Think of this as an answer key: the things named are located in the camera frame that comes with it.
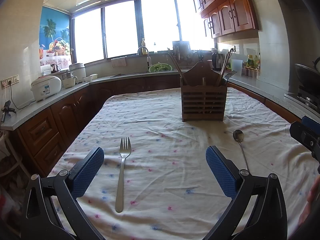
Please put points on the white dish cloth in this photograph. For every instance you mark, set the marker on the white dish cloth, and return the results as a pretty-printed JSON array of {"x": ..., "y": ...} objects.
[{"x": 119, "y": 62}]

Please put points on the steel pot cooker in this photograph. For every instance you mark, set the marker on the steel pot cooker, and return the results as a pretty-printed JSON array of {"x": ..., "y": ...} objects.
[{"x": 78, "y": 70}]

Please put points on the steel spoon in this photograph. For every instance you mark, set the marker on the steel spoon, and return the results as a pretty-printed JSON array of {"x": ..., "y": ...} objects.
[{"x": 238, "y": 136}]

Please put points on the person's right hand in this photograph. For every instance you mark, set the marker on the person's right hand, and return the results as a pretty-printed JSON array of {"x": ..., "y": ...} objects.
[{"x": 310, "y": 199}]

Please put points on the lower wooden cabinets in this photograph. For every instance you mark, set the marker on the lower wooden cabinets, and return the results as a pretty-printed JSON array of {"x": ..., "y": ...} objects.
[{"x": 55, "y": 122}]

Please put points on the black electric kettle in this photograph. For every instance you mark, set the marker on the black electric kettle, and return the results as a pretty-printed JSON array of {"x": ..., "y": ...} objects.
[{"x": 217, "y": 59}]

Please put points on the kitchen faucet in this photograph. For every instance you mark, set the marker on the kitchen faucet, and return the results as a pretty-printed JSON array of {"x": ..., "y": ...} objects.
[{"x": 148, "y": 57}]

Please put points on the wooden utensil holder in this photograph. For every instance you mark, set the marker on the wooden utensil holder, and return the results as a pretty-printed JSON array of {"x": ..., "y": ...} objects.
[{"x": 201, "y": 97}]

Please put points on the upper wooden cabinets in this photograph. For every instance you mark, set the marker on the upper wooden cabinets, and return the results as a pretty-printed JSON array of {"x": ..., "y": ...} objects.
[{"x": 224, "y": 17}]

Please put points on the dish drying rack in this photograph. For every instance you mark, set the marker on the dish drying rack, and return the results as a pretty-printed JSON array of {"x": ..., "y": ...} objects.
[{"x": 182, "y": 52}]

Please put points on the white floral tablecloth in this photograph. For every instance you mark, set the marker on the white floral tablecloth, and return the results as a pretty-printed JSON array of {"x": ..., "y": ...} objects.
[{"x": 155, "y": 182}]

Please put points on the phone on small tripod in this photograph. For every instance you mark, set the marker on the phone on small tripod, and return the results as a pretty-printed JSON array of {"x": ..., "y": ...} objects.
[{"x": 6, "y": 110}]

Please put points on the green colander with vegetables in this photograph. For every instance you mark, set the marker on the green colander with vegetables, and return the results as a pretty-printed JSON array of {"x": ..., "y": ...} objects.
[{"x": 160, "y": 67}]

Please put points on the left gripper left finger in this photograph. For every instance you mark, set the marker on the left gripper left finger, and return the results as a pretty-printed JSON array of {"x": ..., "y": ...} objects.
[{"x": 50, "y": 209}]

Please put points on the small steel fork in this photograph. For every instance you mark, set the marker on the small steel fork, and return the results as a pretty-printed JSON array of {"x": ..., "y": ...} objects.
[{"x": 227, "y": 77}]

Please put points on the small white blender appliance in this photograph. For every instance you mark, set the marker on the small white blender appliance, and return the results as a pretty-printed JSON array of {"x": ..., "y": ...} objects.
[{"x": 69, "y": 80}]

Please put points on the black wok on stove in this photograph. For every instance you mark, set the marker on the black wok on stove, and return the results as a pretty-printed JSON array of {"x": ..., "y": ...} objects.
[{"x": 309, "y": 76}]

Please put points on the wooden chopstick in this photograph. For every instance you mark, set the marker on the wooden chopstick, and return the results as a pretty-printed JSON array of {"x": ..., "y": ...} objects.
[{"x": 176, "y": 66}]

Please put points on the large steel fork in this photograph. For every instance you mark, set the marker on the large steel fork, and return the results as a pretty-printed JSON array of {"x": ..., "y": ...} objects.
[{"x": 125, "y": 151}]

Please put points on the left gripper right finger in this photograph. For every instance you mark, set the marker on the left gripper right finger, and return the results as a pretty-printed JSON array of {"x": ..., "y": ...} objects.
[{"x": 257, "y": 208}]

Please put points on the spice jar set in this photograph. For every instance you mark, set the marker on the spice jar set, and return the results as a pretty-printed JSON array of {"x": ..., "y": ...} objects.
[{"x": 251, "y": 72}]

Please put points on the translucent plastic pitcher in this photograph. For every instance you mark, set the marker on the translucent plastic pitcher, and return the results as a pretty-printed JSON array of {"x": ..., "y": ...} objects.
[{"x": 236, "y": 65}]

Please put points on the oil bottles group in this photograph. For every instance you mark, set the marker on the oil bottles group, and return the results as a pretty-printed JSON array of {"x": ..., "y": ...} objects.
[{"x": 253, "y": 62}]

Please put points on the wooden cabinets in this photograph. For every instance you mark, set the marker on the wooden cabinets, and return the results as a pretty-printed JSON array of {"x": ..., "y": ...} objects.
[
  {"x": 224, "y": 17},
  {"x": 55, "y": 122}
]

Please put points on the dish soap bottle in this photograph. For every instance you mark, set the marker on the dish soap bottle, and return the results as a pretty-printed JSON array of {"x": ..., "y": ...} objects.
[{"x": 144, "y": 50}]

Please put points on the white rice cooker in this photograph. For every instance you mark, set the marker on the white rice cooker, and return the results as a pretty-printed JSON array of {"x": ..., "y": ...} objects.
[{"x": 45, "y": 86}]

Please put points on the fruit beach poster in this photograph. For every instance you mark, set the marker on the fruit beach poster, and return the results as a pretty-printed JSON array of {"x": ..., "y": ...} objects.
[{"x": 54, "y": 38}]

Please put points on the wall power outlet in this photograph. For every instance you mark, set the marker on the wall power outlet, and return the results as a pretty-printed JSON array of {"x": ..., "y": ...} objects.
[{"x": 10, "y": 81}]

